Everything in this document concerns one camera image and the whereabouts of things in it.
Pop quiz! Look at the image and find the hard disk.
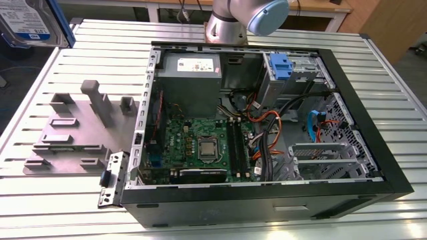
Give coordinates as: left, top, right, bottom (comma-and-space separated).
0, 0, 77, 49

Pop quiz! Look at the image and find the black open PC case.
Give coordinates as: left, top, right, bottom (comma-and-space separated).
118, 41, 416, 228

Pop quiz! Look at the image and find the silver CPU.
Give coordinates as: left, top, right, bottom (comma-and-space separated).
198, 142, 217, 156

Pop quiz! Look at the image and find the thin red wire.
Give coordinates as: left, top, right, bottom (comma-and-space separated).
149, 89, 165, 145

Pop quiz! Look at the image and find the blue data wire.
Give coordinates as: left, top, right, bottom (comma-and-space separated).
301, 109, 329, 144

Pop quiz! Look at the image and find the green RAM stick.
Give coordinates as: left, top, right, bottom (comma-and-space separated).
47, 146, 82, 152

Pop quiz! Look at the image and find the orange wire with black plug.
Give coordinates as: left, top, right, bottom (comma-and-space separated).
314, 119, 346, 143

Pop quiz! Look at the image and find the black RAM slot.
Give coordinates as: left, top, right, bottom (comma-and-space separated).
225, 117, 242, 180
233, 117, 250, 179

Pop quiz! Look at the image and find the orange wire bundle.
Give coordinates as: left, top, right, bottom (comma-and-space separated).
245, 92, 284, 161

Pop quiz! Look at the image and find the CPU socket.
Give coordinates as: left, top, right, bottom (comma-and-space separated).
194, 135, 222, 164

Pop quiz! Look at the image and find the green motherboard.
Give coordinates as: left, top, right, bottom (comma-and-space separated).
138, 117, 264, 185

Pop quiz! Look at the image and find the wooden cabinet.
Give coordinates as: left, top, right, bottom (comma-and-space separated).
336, 0, 427, 65

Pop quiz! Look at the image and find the grey parts rack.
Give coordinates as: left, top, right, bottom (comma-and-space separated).
21, 79, 141, 176

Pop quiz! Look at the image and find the grey power supply unit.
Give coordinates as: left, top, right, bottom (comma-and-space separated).
154, 52, 224, 120

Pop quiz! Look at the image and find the silver optical drive bay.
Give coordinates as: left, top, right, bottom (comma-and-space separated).
257, 51, 336, 108

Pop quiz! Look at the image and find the black graphics card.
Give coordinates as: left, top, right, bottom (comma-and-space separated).
169, 167, 229, 185

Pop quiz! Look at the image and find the wooden desk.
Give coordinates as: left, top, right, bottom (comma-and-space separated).
285, 0, 354, 33

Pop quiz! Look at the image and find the thick black cable bundle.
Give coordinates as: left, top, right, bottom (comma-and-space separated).
257, 91, 334, 181

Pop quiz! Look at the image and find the silver card retention bracket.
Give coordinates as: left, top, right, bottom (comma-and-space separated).
95, 149, 131, 210

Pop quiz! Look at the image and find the yellow black wire bundle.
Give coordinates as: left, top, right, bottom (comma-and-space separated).
214, 103, 241, 118

